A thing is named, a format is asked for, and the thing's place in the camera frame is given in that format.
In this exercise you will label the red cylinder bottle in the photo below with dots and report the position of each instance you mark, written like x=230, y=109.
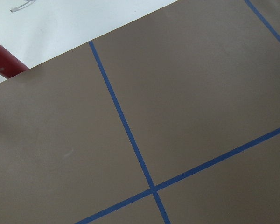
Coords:
x=10, y=66

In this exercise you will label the white cable connector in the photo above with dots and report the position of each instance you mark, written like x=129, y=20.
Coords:
x=22, y=6

